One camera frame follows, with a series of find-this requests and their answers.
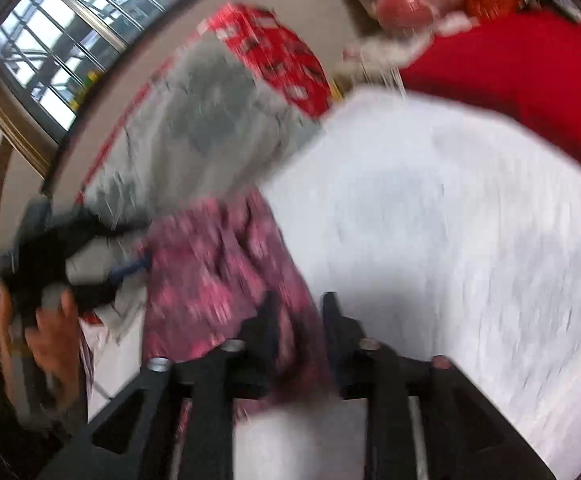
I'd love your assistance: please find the red blanket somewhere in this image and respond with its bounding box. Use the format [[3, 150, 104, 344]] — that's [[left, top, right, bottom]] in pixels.
[[401, 10, 581, 165]]

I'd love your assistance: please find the red patterned pillow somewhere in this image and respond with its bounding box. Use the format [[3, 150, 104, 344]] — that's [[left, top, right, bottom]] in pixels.
[[74, 1, 334, 201]]

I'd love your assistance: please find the person's left hand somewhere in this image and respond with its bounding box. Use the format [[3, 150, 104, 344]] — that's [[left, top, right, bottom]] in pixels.
[[0, 281, 81, 410]]

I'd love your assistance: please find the grey floral pillow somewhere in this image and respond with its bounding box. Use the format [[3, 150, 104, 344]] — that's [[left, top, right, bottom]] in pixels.
[[82, 34, 319, 223]]

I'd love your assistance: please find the window with metal bars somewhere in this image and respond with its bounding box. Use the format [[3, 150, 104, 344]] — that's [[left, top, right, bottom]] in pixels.
[[0, 0, 184, 142]]

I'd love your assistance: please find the white quilted bedspread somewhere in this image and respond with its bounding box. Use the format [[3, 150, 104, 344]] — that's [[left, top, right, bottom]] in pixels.
[[257, 89, 581, 479]]

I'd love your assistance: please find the pink floral shirt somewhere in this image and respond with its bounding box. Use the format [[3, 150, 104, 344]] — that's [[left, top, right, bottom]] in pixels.
[[141, 190, 330, 416]]

